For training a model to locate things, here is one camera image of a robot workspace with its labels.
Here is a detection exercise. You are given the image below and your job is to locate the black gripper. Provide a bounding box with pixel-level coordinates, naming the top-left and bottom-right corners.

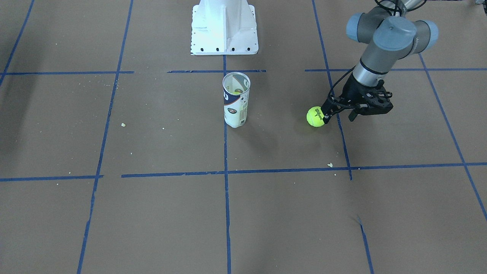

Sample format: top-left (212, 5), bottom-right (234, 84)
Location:
top-left (321, 74), bottom-right (369, 124)

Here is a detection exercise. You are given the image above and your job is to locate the yellow tennis ball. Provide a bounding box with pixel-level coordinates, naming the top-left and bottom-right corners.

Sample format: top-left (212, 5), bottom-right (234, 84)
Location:
top-left (306, 106), bottom-right (326, 127)

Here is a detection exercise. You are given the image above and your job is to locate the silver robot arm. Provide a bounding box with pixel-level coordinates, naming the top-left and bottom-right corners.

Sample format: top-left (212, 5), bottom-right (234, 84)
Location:
top-left (307, 0), bottom-right (439, 127)

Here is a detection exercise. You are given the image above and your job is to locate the tennis ball can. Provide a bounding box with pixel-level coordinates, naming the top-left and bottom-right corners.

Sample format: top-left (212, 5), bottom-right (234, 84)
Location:
top-left (223, 72), bottom-right (251, 128)

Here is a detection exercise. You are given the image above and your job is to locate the tennis ball inside can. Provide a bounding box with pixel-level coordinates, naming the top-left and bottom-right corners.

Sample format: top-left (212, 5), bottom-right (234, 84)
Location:
top-left (233, 88), bottom-right (243, 95)

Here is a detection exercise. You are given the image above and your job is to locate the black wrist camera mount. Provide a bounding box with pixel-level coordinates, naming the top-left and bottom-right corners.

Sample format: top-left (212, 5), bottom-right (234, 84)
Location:
top-left (355, 86), bottom-right (393, 116)

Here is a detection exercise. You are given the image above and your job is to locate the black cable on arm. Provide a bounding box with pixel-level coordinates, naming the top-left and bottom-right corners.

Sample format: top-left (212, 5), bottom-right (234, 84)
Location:
top-left (328, 0), bottom-right (404, 97)

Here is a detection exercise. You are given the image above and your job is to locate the white pedestal column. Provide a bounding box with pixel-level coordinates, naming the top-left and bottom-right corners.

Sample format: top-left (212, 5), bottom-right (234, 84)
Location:
top-left (190, 0), bottom-right (259, 56)

